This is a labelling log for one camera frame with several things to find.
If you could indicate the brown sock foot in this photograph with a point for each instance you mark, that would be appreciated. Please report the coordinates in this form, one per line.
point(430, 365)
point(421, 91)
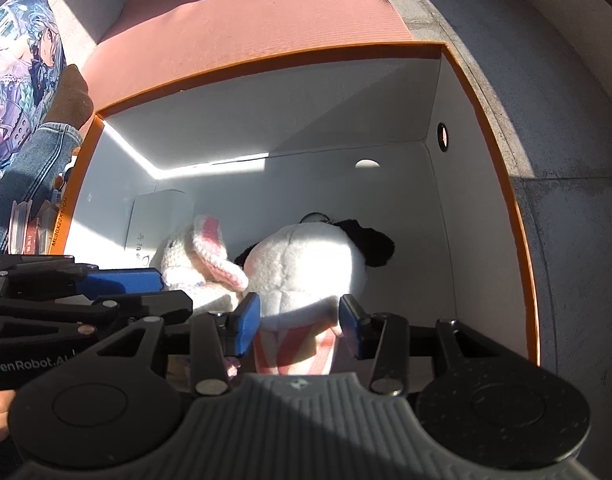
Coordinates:
point(71, 104)

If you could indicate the blue jeans leg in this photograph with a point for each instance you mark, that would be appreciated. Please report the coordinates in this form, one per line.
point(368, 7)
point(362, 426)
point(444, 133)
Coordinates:
point(30, 176)

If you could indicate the anime print pillow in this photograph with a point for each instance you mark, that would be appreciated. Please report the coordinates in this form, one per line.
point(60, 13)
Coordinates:
point(31, 64)

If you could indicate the pink notebook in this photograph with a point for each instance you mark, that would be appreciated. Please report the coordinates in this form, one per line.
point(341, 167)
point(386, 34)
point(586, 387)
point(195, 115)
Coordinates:
point(18, 223)

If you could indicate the dark red small box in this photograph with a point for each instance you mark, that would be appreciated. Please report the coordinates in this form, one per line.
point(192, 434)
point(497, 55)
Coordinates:
point(34, 238)

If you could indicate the white plush dog toy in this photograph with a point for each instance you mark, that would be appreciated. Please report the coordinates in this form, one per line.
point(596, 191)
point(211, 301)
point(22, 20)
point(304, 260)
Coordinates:
point(300, 273)

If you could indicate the orange storage box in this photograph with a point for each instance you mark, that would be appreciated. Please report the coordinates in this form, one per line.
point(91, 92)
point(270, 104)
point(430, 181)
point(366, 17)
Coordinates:
point(391, 135)

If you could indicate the pink floor mat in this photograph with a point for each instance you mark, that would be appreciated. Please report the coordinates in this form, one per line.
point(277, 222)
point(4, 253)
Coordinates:
point(154, 42)

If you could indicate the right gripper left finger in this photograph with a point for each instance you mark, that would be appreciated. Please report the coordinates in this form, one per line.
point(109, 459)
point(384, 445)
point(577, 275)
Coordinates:
point(239, 327)

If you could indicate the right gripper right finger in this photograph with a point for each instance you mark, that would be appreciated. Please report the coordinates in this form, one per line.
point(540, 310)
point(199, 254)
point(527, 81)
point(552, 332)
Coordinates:
point(361, 331)

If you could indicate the crochet bunny toy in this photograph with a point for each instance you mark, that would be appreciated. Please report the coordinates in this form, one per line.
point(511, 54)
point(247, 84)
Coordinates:
point(194, 259)

